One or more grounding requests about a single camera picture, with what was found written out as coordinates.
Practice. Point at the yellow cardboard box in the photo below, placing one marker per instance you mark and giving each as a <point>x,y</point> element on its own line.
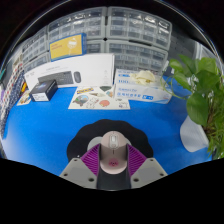
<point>66,47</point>

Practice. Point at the green plant in white pot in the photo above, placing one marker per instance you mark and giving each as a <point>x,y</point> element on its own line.
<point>200,100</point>

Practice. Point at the black cartoon-eyed mouse pad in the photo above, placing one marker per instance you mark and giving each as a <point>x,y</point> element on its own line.
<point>83,138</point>

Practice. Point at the small black box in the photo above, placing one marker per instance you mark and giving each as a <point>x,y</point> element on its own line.
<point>42,90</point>

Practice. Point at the large cartoon sticker sheet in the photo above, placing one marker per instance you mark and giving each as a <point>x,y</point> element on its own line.
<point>96,98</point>

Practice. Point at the long white keyboard box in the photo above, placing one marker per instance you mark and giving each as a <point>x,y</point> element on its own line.
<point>93,68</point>

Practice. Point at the white and blue glove box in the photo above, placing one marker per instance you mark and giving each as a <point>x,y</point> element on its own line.
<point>140,91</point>

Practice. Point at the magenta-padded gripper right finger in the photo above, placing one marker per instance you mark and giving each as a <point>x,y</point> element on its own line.
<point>150,170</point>

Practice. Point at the small cartoon sticker sheet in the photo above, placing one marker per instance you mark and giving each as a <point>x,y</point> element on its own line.
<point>24,98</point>

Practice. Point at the pink computer mouse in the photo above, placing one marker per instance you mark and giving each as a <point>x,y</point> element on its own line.
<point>113,150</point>

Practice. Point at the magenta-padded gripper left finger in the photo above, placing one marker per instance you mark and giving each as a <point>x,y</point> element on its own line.
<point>76,170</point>

